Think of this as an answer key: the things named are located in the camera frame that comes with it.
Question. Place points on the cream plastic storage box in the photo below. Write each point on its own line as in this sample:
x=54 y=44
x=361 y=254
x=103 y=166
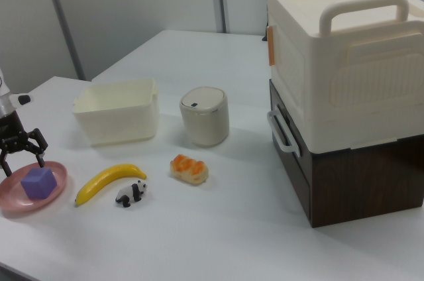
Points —
x=348 y=62

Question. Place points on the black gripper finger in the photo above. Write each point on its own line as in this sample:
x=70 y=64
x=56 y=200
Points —
x=39 y=143
x=4 y=161

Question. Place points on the toy panda figure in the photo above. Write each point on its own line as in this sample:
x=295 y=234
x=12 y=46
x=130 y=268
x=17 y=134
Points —
x=130 y=193

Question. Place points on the pink plastic plate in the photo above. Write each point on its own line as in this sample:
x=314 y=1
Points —
x=13 y=199

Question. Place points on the small black knob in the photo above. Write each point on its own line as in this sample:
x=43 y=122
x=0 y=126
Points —
x=24 y=99

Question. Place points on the toy bread loaf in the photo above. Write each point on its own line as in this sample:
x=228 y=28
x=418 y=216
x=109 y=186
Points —
x=189 y=169

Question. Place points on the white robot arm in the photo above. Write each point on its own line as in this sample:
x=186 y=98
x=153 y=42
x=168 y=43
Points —
x=4 y=95

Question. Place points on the yellow toy banana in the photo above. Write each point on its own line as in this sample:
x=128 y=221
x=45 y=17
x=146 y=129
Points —
x=106 y=176

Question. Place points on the brown wooden drawer box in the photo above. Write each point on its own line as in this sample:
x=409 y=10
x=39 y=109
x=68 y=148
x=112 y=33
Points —
x=357 y=185

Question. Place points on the round cream trash can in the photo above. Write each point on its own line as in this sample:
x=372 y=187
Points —
x=205 y=122

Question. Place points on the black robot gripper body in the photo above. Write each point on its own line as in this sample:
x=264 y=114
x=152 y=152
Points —
x=11 y=132

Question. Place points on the white square plastic bin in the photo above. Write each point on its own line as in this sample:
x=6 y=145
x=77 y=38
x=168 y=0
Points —
x=116 y=118

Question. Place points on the purple cube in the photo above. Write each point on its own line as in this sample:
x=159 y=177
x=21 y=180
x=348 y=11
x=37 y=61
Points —
x=38 y=183

